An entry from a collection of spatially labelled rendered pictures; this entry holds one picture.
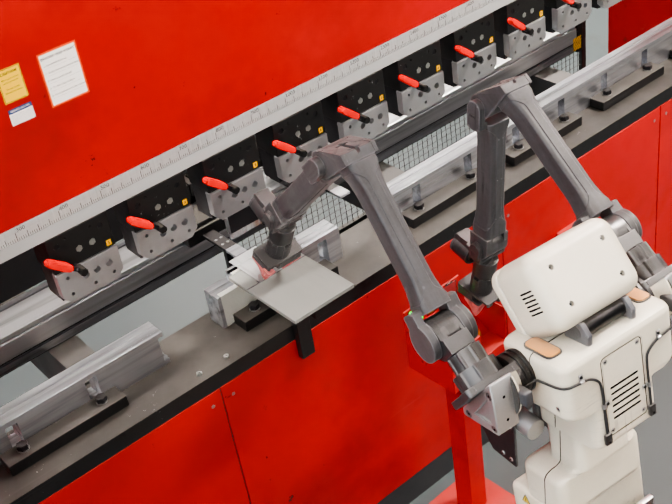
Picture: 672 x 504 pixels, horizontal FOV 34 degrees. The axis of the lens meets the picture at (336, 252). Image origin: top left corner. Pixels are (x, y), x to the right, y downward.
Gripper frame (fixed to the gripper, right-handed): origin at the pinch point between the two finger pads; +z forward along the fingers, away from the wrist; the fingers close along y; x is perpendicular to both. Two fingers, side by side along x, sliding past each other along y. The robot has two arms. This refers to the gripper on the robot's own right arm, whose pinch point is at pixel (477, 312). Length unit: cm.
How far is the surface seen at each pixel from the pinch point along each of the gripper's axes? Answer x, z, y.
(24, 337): 88, 0, 68
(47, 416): 97, -3, 42
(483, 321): -4.6, 7.7, 0.7
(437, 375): 15.1, 10.9, -1.9
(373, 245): 2.1, 1.0, 34.7
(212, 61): 37, -64, 54
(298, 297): 38.9, -15.0, 23.3
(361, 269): 11.5, -0.3, 29.7
